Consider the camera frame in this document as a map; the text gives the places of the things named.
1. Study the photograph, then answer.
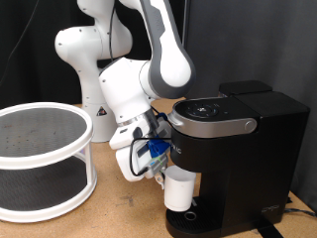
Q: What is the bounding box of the grey partition panel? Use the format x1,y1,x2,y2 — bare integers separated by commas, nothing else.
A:
179,0,317,212

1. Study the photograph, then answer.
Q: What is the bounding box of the white two-tier turntable shelf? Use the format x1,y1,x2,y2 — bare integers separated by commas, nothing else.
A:
0,101,98,224

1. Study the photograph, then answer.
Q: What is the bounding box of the black Keurig coffee machine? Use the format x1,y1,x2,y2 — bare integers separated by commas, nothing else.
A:
164,89,311,238

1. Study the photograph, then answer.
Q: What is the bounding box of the black drip tray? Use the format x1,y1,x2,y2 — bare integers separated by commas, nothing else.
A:
164,196,229,238

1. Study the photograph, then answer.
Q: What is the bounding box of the black backdrop curtain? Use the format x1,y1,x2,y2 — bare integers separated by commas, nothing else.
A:
0,0,186,110

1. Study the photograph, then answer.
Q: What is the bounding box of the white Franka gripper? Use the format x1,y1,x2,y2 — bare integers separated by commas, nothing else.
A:
108,116,172,190

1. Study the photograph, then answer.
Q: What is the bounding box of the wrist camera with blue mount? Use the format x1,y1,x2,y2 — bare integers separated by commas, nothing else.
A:
136,112,172,178

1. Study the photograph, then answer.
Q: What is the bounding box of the black tape strap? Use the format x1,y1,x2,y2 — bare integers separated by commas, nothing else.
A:
252,216,285,238

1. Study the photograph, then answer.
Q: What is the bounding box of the white mug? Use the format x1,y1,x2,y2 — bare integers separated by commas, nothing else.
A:
163,165,197,213

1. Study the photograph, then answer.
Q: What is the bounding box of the grey braided power cable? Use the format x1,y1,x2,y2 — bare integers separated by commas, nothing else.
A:
284,197,317,218

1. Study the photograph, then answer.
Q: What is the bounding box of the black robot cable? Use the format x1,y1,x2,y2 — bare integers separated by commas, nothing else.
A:
129,104,173,177

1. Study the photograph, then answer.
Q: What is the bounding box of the Keurig lid with silver handle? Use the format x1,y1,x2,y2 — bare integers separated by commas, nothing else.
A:
166,95,261,140

